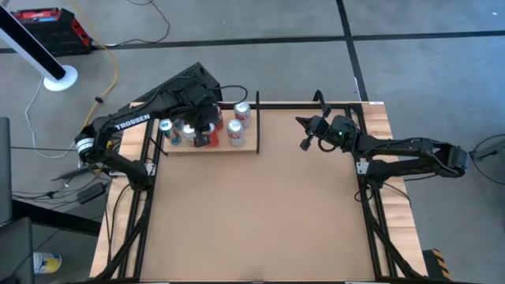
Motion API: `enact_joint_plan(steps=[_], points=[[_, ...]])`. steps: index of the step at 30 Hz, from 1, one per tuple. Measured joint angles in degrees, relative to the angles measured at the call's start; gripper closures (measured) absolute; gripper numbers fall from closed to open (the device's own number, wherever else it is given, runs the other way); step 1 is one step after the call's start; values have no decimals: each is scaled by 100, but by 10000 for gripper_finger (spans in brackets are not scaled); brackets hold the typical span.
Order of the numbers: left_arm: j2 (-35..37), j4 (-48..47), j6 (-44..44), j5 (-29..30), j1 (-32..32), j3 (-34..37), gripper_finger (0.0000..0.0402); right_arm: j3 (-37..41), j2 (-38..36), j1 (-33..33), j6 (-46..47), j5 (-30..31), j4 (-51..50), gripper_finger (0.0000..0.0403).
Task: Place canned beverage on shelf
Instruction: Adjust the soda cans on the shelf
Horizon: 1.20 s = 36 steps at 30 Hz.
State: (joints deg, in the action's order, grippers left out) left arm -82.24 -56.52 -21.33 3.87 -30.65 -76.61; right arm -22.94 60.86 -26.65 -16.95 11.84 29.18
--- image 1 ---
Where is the silver Diet Coke can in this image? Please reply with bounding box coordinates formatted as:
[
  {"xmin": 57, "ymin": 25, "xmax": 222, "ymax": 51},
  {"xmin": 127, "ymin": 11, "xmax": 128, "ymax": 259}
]
[
  {"xmin": 226, "ymin": 118, "xmax": 245, "ymax": 148},
  {"xmin": 233, "ymin": 101, "xmax": 252, "ymax": 128}
]

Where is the black curved cable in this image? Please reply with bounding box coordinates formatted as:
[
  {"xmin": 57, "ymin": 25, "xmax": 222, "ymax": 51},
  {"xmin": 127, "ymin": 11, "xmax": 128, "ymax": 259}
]
[{"xmin": 313, "ymin": 89, "xmax": 332, "ymax": 118}]

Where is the black power adapter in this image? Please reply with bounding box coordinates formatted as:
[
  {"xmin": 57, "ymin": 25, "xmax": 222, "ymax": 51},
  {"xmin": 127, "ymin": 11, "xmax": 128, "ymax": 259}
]
[{"xmin": 77, "ymin": 182, "xmax": 107, "ymax": 205}]

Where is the black aluminium table frame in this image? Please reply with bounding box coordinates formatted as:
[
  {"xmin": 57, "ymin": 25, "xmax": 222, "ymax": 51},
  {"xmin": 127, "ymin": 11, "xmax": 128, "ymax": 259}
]
[{"xmin": 92, "ymin": 100, "xmax": 427, "ymax": 283}]

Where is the yellow cable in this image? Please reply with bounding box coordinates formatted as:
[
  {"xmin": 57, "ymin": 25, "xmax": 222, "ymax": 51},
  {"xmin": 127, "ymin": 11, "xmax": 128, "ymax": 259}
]
[{"xmin": 69, "ymin": 0, "xmax": 119, "ymax": 129}]

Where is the black floor cable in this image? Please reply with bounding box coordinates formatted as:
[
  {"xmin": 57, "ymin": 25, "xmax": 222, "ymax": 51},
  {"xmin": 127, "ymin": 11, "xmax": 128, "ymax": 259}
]
[{"xmin": 100, "ymin": 0, "xmax": 171, "ymax": 50}]

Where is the white floor cable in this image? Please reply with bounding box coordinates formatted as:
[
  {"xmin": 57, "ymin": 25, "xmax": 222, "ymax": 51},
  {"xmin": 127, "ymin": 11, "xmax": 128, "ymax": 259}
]
[{"xmin": 24, "ymin": 77, "xmax": 76, "ymax": 159}]

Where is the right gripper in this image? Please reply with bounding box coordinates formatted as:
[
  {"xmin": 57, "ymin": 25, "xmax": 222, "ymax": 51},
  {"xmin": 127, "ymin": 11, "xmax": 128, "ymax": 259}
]
[{"xmin": 295, "ymin": 114, "xmax": 359, "ymax": 152}]

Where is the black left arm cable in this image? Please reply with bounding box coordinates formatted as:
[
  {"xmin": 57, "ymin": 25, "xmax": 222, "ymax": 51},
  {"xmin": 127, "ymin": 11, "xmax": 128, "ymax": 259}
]
[{"xmin": 219, "ymin": 84, "xmax": 249, "ymax": 106}]

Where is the black right gripper cable loop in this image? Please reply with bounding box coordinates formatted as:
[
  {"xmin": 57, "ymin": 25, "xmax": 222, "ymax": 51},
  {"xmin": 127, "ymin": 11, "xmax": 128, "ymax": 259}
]
[{"xmin": 317, "ymin": 137, "xmax": 336, "ymax": 153}]

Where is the yellow and white container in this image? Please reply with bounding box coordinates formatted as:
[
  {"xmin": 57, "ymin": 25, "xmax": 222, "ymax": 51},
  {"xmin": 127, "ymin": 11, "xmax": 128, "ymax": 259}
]
[{"xmin": 32, "ymin": 251, "xmax": 63, "ymax": 275}]

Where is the black perforated case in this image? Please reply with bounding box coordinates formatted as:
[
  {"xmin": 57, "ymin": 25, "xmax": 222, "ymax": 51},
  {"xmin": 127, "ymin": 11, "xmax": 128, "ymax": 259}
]
[{"xmin": 133, "ymin": 62, "xmax": 223, "ymax": 104}]

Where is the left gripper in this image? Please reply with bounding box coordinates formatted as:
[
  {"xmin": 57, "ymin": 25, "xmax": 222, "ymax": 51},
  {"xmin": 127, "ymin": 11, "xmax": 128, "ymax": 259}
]
[{"xmin": 170, "ymin": 84, "xmax": 221, "ymax": 149}]

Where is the red and black toolbox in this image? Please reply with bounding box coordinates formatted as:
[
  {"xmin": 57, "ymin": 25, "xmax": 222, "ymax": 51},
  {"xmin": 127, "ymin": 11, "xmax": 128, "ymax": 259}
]
[{"xmin": 10, "ymin": 6, "xmax": 95, "ymax": 57}]

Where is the wooden shelf with black frame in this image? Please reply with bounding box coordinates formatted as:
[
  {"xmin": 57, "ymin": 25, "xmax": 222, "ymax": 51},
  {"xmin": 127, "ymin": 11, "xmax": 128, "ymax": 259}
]
[{"xmin": 148, "ymin": 90, "xmax": 261, "ymax": 157}]

